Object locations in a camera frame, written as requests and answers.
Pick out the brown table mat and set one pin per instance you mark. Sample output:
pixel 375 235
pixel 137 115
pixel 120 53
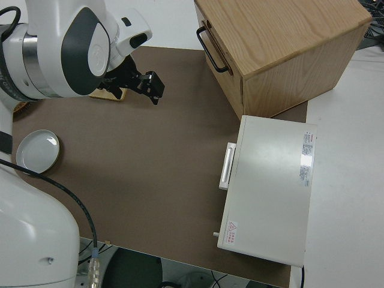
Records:
pixel 150 165

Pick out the wooden mug holder stand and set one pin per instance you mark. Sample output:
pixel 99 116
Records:
pixel 100 96

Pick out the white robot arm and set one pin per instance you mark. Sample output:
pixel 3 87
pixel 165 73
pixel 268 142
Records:
pixel 48 18

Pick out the white toaster oven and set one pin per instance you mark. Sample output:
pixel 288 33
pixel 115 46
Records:
pixel 270 186

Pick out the brown wicker basket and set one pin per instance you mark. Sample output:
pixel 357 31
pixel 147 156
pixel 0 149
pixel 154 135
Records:
pixel 22 107

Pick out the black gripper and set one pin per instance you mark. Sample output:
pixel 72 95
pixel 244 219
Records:
pixel 126 75

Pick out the gray round plate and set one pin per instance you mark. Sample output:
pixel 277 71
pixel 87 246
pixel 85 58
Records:
pixel 39 150

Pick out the large wooden box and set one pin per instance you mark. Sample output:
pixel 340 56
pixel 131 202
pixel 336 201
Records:
pixel 285 39

